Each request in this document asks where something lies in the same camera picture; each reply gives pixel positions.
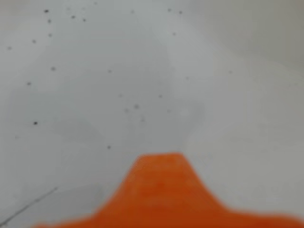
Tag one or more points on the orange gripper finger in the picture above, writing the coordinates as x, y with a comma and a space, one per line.
161, 194

